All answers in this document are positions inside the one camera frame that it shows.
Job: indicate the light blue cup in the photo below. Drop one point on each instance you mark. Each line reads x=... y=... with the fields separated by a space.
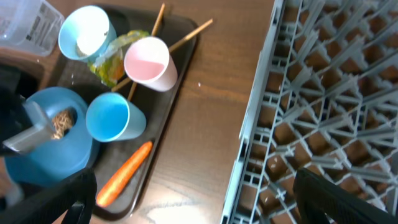
x=111 y=117

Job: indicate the brown food scrap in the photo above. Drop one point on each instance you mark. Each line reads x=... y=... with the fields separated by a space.
x=62 y=122

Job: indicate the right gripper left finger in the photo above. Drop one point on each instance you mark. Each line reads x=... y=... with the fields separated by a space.
x=73 y=197

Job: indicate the black plastic tray bin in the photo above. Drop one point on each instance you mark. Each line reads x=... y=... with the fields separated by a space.
x=20 y=76

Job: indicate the clear plastic bin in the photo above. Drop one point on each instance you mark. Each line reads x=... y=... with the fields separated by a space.
x=30 y=26

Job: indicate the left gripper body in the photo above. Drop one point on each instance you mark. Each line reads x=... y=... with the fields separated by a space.
x=9 y=105

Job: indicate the large blue plate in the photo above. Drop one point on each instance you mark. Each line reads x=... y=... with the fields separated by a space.
x=55 y=160

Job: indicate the orange carrot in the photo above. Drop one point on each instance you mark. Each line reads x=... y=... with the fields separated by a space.
x=116 y=184

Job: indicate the crumpled green yellow wrapper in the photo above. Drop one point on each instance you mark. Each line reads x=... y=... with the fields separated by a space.
x=109 y=66

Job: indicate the light blue rice bowl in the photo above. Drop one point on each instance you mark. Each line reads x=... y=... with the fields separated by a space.
x=86 y=34

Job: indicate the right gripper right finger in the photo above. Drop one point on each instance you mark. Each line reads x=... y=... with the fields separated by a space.
x=318 y=200

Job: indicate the grey dishwasher rack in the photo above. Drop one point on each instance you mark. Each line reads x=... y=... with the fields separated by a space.
x=324 y=98

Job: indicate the pink cup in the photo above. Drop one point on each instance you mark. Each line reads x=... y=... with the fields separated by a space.
x=149 y=63

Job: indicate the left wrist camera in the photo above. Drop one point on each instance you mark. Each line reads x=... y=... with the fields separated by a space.
x=26 y=130

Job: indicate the brown serving tray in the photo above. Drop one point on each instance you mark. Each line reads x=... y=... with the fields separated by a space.
x=157 y=106

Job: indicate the wooden chopstick diagonal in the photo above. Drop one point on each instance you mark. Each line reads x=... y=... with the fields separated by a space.
x=171 y=49

